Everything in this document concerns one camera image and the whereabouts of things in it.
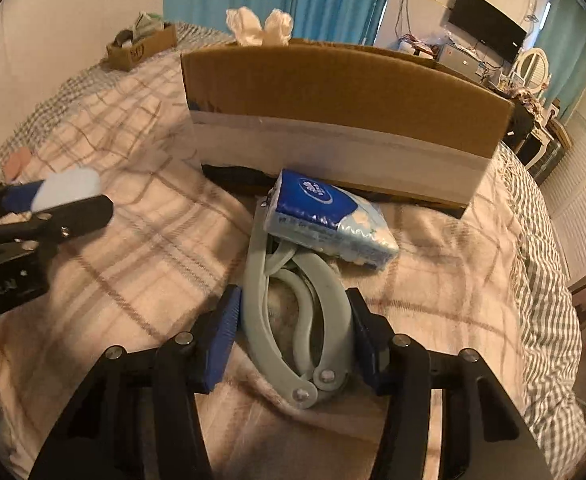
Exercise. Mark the blue tissue packet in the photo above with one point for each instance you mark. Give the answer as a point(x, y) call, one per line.
point(330, 215)

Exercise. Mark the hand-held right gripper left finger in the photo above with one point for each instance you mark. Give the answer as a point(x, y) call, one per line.
point(219, 336)

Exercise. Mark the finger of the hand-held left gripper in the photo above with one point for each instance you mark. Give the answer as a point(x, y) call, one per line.
point(48, 210)

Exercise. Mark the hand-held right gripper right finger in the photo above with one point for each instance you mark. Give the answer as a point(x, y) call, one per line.
point(368, 341)

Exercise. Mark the large cardboard box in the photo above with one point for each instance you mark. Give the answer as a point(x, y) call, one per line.
point(343, 125)

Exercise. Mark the white crumpled cloth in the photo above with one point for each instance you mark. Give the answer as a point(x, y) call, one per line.
point(259, 26)

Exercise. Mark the light green folding hanger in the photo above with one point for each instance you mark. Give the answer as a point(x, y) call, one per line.
point(293, 310)

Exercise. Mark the grey checked bedsheet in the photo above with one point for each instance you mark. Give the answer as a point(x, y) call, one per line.
point(548, 285)

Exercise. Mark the plaid blanket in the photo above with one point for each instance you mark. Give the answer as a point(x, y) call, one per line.
point(253, 240)

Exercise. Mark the small cardboard box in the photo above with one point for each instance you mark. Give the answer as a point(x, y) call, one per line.
point(140, 44)

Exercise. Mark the teal window curtain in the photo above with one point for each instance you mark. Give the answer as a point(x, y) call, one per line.
point(570, 50)

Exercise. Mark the white oval vanity mirror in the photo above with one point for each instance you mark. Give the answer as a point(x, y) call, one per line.
point(529, 66)

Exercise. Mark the black wall television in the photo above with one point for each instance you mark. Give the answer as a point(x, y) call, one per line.
point(487, 23)

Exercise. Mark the cluttered white desk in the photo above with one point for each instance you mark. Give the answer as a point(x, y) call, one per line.
point(453, 55)

